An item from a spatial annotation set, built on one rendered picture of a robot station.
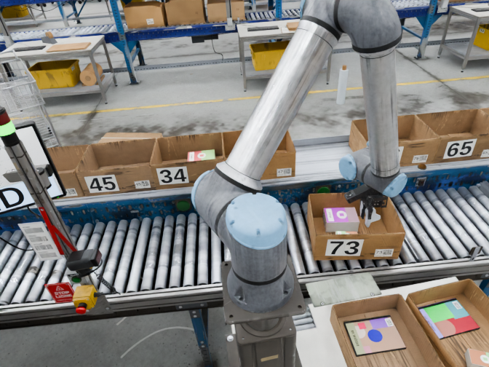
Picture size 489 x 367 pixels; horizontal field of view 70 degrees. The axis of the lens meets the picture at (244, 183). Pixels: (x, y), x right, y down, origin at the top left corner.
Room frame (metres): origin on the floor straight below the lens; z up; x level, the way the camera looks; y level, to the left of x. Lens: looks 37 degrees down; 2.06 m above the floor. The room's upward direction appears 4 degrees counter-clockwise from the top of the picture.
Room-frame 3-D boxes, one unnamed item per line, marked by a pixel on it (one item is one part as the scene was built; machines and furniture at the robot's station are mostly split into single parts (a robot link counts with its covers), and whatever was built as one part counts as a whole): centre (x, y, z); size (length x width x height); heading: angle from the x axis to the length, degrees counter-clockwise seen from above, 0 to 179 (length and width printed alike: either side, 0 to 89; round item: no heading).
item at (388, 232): (1.21, -0.50, 0.83); 0.39 x 0.29 x 0.17; 86
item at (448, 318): (0.73, -0.74, 0.76); 0.19 x 0.14 x 0.02; 100
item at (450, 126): (1.74, -1.26, 0.96); 0.39 x 0.29 x 0.17; 92
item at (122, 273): (1.23, 0.62, 0.72); 0.52 x 0.05 x 0.05; 2
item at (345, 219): (1.29, -0.48, 0.79); 0.16 x 0.11 x 0.07; 86
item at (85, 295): (0.89, 0.66, 0.84); 0.15 x 0.09 x 0.07; 92
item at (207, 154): (1.75, 0.24, 0.92); 0.16 x 0.11 x 0.07; 93
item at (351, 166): (1.04, -0.42, 1.31); 0.12 x 0.12 x 0.09; 29
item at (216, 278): (1.24, 0.17, 0.72); 0.52 x 0.05 x 0.05; 2
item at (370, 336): (0.69, -0.45, 0.76); 0.19 x 0.14 x 0.02; 94
